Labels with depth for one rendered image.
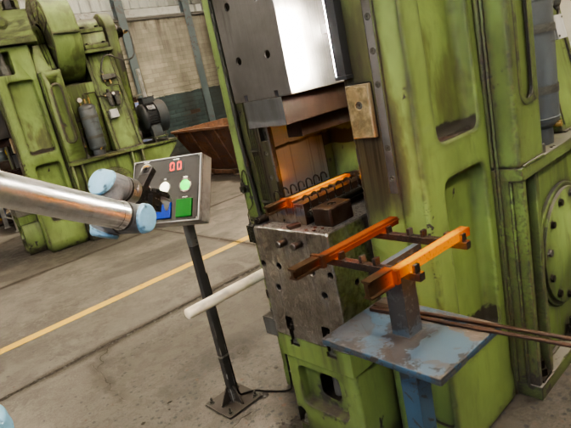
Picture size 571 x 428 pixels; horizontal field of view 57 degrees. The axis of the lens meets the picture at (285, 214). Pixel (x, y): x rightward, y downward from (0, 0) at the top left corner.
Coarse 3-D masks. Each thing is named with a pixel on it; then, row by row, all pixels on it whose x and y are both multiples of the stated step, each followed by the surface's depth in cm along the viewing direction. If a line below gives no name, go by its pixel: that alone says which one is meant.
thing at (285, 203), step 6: (342, 174) 207; (348, 174) 207; (330, 180) 202; (336, 180) 202; (318, 186) 196; (324, 186) 197; (300, 192) 193; (306, 192) 191; (282, 198) 187; (288, 198) 185; (294, 198) 187; (270, 204) 182; (276, 204) 181; (282, 204) 184; (288, 204) 185; (270, 210) 181; (276, 210) 182
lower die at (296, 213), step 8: (336, 176) 215; (344, 184) 197; (352, 184) 199; (360, 184) 202; (328, 192) 190; (336, 192) 193; (296, 200) 186; (304, 200) 186; (312, 200) 184; (320, 200) 187; (352, 200) 199; (288, 208) 188; (296, 208) 185; (304, 208) 182; (272, 216) 196; (280, 216) 192; (288, 216) 189; (296, 216) 186; (304, 216) 183; (304, 224) 184
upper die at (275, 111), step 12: (336, 84) 190; (288, 96) 174; (300, 96) 178; (312, 96) 182; (324, 96) 186; (336, 96) 190; (252, 108) 184; (264, 108) 179; (276, 108) 175; (288, 108) 174; (300, 108) 178; (312, 108) 182; (324, 108) 186; (336, 108) 191; (252, 120) 186; (264, 120) 181; (276, 120) 177; (288, 120) 175; (300, 120) 178
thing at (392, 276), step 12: (456, 228) 140; (468, 228) 139; (444, 240) 133; (456, 240) 136; (420, 252) 129; (432, 252) 129; (396, 264) 125; (408, 264) 123; (420, 264) 126; (372, 276) 118; (384, 276) 119; (396, 276) 120; (372, 288) 117; (384, 288) 120; (372, 300) 116
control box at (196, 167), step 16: (160, 160) 219; (176, 160) 215; (192, 160) 212; (208, 160) 216; (160, 176) 217; (176, 176) 214; (192, 176) 210; (208, 176) 214; (176, 192) 212; (192, 192) 209; (208, 192) 213; (192, 208) 207; (208, 208) 212; (160, 224) 214; (176, 224) 214; (192, 224) 214
